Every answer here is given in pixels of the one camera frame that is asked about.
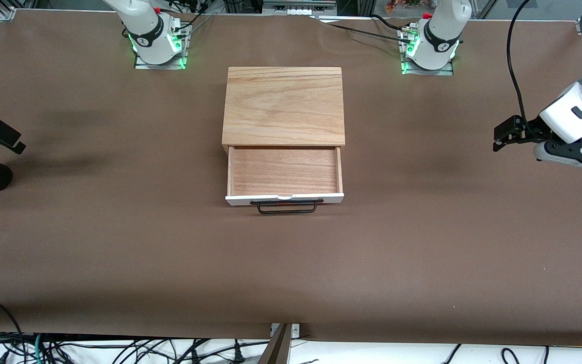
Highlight white-front drawer with handle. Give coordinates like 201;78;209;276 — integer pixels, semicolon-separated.
225;146;345;206

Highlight black metal drawer handle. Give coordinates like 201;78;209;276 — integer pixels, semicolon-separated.
251;199;324;215

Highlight light wooden drawer cabinet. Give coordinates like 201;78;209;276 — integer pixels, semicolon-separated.
221;67;347;155

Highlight brown table cover sheet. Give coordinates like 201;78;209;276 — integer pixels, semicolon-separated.
0;8;582;347

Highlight tan wooden strut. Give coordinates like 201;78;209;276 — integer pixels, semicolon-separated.
257;324;292;364

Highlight black left camera mount bracket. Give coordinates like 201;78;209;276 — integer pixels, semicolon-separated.
546;129;582;165

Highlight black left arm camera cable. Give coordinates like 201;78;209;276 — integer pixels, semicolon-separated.
506;0;531;124

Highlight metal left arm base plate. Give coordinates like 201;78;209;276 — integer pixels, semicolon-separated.
401;25;455;76

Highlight thick black base cable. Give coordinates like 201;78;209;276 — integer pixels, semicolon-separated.
372;14;413;32

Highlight thin black base cable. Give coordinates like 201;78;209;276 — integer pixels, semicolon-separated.
319;20;408;43

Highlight black right base cable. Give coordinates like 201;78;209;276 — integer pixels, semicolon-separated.
177;3;216;31

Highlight small metal table bracket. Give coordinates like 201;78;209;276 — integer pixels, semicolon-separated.
270;324;301;338

